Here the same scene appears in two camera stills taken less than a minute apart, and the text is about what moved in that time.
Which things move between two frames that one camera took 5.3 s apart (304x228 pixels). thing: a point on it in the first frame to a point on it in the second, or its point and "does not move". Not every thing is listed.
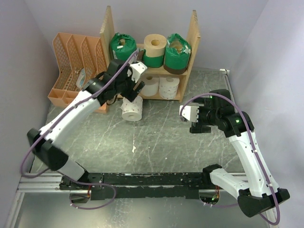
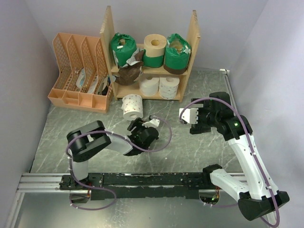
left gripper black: (132, 93) to (137, 122)
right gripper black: (200, 126) does not move
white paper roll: (151, 82) does not move
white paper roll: (168, 87) does not move
